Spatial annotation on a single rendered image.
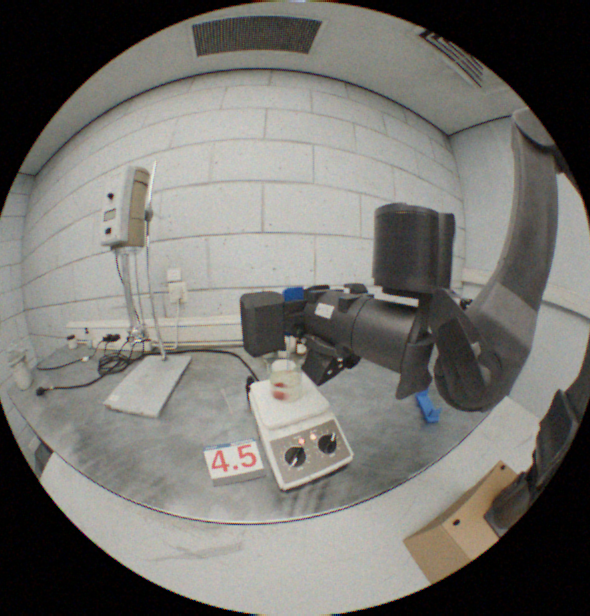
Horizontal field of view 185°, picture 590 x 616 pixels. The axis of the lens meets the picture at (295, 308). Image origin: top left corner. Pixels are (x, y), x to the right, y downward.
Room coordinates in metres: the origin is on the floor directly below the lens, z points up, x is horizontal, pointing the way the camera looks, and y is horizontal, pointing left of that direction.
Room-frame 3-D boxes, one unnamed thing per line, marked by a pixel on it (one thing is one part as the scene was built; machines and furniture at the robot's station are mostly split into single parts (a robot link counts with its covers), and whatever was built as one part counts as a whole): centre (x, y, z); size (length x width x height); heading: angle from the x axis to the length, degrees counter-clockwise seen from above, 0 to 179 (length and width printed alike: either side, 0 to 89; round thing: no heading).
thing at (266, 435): (0.24, 0.00, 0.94); 0.22 x 0.13 x 0.08; 23
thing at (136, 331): (0.36, 0.45, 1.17); 0.07 x 0.07 x 0.25
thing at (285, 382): (0.27, 0.02, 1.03); 0.07 x 0.06 x 0.08; 109
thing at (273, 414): (0.26, 0.01, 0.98); 0.12 x 0.12 x 0.01; 23
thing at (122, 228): (0.34, 0.45, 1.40); 0.15 x 0.11 x 0.24; 11
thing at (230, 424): (0.26, 0.13, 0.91); 0.06 x 0.06 x 0.02
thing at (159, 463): (0.42, -0.03, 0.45); 2.70 x 0.68 x 0.90; 101
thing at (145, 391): (0.35, 0.44, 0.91); 0.30 x 0.20 x 0.01; 11
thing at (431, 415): (0.26, -0.32, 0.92); 0.10 x 0.03 x 0.04; 167
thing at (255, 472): (0.15, 0.10, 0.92); 0.09 x 0.06 x 0.04; 114
